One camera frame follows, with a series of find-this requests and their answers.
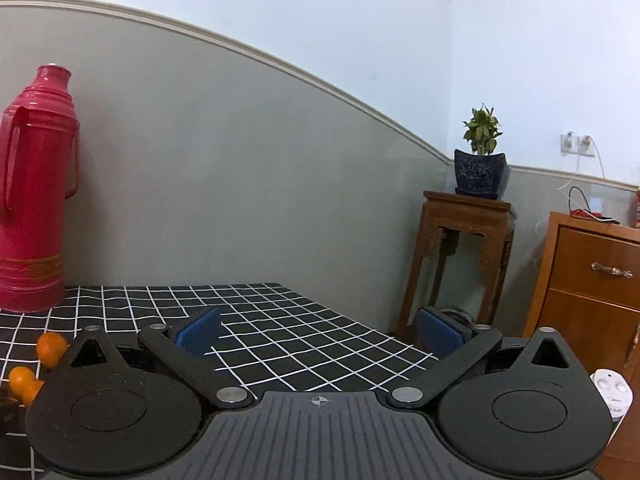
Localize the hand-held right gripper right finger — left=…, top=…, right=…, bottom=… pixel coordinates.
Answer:
left=385, top=307, right=588, bottom=411

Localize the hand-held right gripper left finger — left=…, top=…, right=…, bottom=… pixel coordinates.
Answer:
left=60, top=305, right=256, bottom=411

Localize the black white checked tablecloth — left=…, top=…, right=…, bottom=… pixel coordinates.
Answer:
left=0, top=282, right=441, bottom=480

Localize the carved wooden plant stand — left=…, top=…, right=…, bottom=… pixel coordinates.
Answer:
left=396, top=190, right=517, bottom=347

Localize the brown wooden cabinet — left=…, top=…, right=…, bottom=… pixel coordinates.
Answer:
left=521, top=211, right=640, bottom=480

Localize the dark blue flower pot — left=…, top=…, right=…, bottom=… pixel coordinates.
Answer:
left=453, top=148, right=511, bottom=200

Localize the white plastic device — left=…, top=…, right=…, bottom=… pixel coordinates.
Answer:
left=589, top=368, right=634, bottom=419

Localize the dark brown fruit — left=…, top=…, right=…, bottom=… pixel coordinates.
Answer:
left=0, top=385, right=25, bottom=433

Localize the red metal thermos flask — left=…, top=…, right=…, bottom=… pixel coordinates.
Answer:
left=0, top=64, right=81, bottom=314

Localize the green potted plant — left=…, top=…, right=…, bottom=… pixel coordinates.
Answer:
left=462, top=103, right=503, bottom=156

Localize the metal drawer handle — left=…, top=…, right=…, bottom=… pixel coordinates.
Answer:
left=591, top=262, right=634, bottom=279

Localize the red black cable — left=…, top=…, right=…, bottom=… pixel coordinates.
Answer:
left=568, top=186, right=607, bottom=220

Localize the white wall socket with cables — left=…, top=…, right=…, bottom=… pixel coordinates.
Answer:
left=556, top=137, right=607, bottom=192

